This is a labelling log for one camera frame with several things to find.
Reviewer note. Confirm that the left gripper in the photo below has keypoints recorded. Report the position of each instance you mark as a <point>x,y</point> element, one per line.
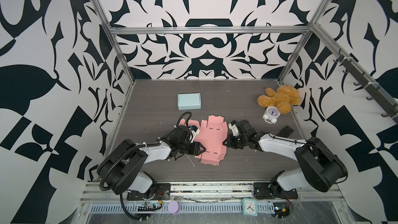
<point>196,148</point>

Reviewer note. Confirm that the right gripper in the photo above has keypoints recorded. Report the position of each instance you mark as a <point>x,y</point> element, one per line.
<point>230,143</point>

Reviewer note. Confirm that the pink paper box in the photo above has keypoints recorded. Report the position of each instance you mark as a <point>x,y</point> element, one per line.
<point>213,132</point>

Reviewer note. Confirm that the light blue paper box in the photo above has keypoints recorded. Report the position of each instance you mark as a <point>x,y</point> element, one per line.
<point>189,101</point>

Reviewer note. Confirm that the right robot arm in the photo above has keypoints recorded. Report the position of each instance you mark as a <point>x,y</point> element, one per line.
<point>318,166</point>

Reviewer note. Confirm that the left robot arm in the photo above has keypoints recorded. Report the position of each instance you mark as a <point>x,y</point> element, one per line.
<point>121,171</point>

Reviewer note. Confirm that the white alarm clock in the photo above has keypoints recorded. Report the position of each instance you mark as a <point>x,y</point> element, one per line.
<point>271,115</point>

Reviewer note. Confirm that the black remote control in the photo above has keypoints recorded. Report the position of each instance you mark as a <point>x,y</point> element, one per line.
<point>285,132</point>

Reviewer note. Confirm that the brown teddy bear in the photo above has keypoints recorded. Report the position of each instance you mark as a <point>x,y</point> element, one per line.
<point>283,98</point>

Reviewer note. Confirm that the purple round lid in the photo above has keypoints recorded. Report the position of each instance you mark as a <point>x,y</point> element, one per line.
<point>173,207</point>

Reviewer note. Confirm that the green square clock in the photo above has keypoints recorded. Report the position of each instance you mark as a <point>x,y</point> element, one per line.
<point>249,207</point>

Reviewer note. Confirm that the left circuit board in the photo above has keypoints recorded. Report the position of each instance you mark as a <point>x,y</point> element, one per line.
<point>150,207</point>

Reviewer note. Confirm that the circuit board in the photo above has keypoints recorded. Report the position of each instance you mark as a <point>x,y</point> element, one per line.
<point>150,207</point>
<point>282,210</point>

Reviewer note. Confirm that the right circuit board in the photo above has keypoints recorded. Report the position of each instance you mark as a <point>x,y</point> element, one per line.
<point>282,210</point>

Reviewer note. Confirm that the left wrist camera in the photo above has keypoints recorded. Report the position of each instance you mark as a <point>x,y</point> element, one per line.
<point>195,131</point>

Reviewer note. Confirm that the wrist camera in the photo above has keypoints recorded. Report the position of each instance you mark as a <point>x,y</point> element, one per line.
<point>234,129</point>
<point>195,131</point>

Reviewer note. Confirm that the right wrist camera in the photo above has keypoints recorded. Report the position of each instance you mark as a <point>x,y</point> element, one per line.
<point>234,129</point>

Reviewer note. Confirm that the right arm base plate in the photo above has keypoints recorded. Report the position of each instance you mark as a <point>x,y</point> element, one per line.
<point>267,191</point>

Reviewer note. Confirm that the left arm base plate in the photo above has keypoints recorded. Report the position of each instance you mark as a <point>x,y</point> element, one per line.
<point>151,194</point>

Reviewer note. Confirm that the wall hook rail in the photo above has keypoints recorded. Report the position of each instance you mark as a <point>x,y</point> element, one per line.
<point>365,81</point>

